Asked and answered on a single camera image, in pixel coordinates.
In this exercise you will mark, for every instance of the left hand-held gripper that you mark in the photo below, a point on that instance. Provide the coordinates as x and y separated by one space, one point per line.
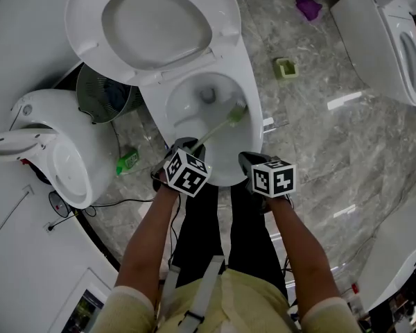
187 175

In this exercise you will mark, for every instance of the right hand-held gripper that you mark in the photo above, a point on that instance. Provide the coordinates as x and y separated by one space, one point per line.
274 179

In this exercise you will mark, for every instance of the pale green toilet brush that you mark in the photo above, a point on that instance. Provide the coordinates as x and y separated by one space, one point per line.
235 114

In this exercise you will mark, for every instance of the white elongated toilet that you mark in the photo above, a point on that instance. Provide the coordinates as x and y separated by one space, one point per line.
244 92

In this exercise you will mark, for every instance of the person's right forearm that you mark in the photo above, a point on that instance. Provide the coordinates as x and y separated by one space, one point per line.
298 248

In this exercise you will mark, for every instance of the person's left forearm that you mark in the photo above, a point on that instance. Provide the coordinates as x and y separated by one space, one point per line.
149 241

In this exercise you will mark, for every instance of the green small cup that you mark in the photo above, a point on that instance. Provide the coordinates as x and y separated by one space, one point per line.
279 69

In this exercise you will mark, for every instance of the white egg-shaped toilet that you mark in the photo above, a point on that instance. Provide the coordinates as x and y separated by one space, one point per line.
73 123

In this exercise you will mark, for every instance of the white smart toilet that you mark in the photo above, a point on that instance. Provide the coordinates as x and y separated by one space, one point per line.
360 30

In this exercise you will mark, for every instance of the green cleaner bottle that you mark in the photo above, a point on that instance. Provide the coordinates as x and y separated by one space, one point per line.
128 160

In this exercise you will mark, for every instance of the person's black trousers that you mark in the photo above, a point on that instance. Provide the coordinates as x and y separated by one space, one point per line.
201 227

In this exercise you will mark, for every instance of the grey mesh waste bin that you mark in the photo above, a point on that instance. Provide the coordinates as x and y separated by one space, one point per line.
100 95

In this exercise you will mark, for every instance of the person's cream knitted top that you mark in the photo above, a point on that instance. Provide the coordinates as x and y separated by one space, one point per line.
246 304

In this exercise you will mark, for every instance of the black round fan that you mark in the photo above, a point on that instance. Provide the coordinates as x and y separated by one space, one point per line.
57 205

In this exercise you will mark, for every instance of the purple crumpled object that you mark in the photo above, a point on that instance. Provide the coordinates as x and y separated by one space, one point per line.
310 8

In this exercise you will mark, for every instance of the white glossy fixture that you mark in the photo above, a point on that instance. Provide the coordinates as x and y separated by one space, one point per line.
395 255

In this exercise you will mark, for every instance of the dark glass panel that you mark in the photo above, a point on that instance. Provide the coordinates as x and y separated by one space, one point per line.
85 311

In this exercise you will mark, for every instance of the white wall outlet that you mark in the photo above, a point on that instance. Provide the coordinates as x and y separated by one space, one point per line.
50 227

